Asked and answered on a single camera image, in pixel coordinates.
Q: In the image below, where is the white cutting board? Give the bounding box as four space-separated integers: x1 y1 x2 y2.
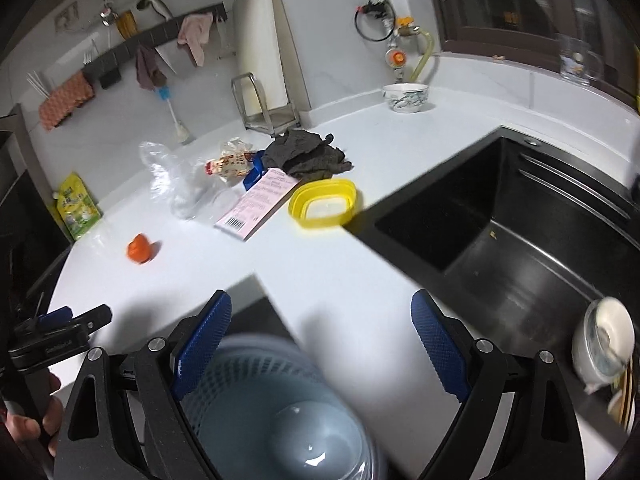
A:
233 0 310 112

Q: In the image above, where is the yellow plastic lid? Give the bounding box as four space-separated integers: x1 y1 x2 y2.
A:
288 179 358 229

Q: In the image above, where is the pink hanging cloth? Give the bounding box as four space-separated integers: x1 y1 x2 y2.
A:
177 12 214 67

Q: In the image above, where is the orange patterned dish cloth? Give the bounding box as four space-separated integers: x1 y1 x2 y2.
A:
38 70 94 131

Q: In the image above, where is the white bowl in sink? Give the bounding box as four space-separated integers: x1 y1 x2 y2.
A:
572 297 634 394

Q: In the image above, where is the wall power socket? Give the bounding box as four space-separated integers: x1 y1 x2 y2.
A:
54 1 79 34

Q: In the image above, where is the person's left hand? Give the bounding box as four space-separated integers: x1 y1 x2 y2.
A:
1 373 64 457

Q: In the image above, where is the pink paper receipt card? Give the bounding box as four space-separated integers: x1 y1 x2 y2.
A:
215 168 299 240

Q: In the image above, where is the yellow green seasoning pouch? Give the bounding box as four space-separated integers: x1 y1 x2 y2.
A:
53 172 102 240

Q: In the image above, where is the dark grey rag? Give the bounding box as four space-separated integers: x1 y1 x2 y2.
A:
262 128 354 182

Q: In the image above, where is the white patterned ceramic bowl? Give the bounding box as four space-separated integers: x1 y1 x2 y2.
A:
382 82 430 114

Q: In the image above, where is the black kitchen sink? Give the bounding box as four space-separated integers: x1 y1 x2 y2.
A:
348 128 639 448

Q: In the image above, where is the gas valve with hose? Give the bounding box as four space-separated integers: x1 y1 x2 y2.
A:
354 0 435 84

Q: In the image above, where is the clear glass mug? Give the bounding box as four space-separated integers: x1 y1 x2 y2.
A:
558 35 603 86

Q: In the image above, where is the brown hanging cloth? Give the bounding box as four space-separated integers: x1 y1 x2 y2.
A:
136 44 167 91

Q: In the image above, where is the yellow scrubber brush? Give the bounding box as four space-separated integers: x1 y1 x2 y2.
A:
115 10 139 40

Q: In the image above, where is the metal cutting board rack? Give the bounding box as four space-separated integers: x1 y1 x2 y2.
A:
231 72 302 138

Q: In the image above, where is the orange plastic scrap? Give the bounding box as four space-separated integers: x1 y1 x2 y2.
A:
126 233 152 264

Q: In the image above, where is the clear plastic bag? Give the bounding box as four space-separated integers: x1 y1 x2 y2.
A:
139 142 242 226

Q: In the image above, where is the kitchen cleaver knife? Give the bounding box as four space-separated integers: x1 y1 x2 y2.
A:
155 42 178 74

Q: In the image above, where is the dark framed window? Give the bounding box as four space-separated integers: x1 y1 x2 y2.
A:
434 0 639 106

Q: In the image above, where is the red white snack wrapper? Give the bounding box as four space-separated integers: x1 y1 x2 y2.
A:
204 138 255 181

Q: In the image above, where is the blue white bottle brush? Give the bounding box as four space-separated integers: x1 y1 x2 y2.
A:
156 86 191 144

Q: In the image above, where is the light blue perforated trash bin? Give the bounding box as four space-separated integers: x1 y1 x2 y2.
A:
180 334 387 479

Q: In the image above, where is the blue lanyard strap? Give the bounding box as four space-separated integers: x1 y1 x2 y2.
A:
242 149 268 192

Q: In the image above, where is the black wall hanging rail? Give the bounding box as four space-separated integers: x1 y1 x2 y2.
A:
80 1 229 91

